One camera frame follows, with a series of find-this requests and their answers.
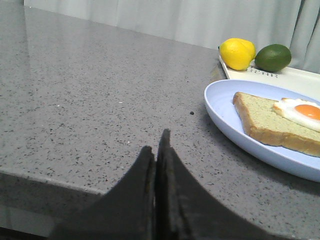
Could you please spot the fried egg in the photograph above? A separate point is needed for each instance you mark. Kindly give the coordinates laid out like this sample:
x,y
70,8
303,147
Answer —
x,y
299,111

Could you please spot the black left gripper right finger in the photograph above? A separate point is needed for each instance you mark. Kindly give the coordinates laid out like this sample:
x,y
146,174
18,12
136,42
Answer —
x,y
186,211

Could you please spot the yellow lemon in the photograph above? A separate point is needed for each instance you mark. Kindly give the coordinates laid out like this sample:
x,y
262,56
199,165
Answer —
x,y
251,48
234,54

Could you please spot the green lime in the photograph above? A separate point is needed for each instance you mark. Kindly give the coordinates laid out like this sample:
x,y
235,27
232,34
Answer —
x,y
273,58

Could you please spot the rear yellow lemon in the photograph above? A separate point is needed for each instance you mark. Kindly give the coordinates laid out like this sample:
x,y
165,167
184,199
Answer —
x,y
251,48

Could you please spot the bread slice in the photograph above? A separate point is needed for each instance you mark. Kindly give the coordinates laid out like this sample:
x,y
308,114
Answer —
x,y
261,123

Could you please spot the grey curtain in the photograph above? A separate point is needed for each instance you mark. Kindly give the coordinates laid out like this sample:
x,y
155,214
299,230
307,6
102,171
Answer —
x,y
207,23

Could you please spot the front yellow lemon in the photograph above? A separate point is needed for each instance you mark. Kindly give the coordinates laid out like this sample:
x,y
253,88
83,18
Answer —
x,y
234,54

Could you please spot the white rectangular tray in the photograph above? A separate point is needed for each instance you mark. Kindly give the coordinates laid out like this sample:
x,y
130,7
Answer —
x,y
307,83

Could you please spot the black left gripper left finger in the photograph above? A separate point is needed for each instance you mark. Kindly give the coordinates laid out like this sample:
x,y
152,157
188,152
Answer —
x,y
126,212

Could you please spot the light blue plate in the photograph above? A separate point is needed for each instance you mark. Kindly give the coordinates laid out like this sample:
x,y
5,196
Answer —
x,y
219,105

